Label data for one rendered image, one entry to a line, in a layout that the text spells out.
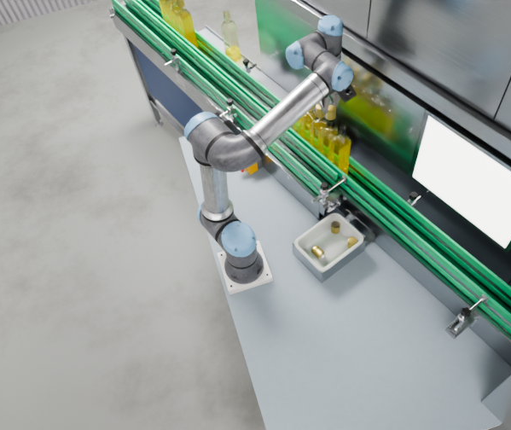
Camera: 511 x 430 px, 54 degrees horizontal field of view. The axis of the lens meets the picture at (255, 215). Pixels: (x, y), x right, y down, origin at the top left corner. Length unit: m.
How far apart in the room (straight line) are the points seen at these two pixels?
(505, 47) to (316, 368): 1.13
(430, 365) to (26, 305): 2.19
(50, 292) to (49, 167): 0.96
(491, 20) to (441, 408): 1.16
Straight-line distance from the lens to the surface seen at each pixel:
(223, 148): 1.43
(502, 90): 1.51
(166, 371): 2.67
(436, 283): 1.87
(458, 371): 1.87
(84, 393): 2.78
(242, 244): 1.72
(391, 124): 1.84
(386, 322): 1.88
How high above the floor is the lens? 2.47
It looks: 56 degrees down
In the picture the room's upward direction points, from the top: 10 degrees counter-clockwise
